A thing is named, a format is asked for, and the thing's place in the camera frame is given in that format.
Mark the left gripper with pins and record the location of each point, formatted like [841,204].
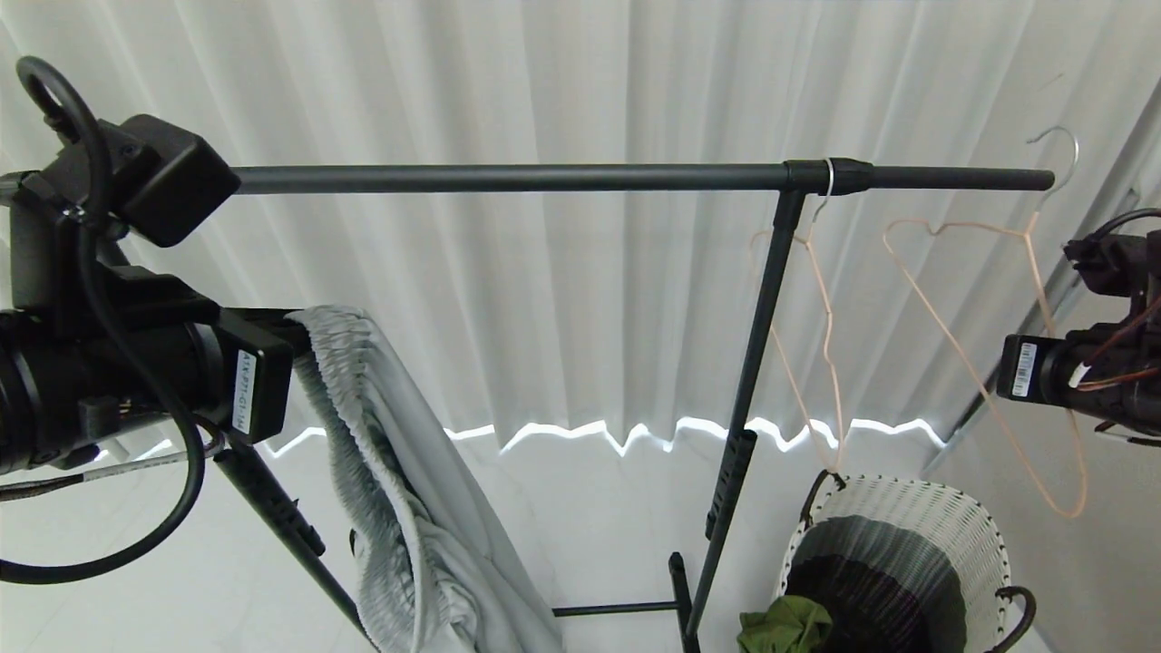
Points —
[54,390]

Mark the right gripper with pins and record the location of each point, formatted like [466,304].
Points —
[1057,372]

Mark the pink clothes hanger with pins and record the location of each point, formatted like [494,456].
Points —
[828,317]
[952,343]

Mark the pale grey shorts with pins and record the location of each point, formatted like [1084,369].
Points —
[435,508]

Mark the white laundry basket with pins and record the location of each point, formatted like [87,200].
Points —
[907,503]

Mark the black clothes rack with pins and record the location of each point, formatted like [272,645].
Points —
[544,177]

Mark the green garment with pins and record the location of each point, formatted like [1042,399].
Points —
[785,626]

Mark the white curtain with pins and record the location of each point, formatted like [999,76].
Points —
[590,317]

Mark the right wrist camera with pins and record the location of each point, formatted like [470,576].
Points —
[1107,263]

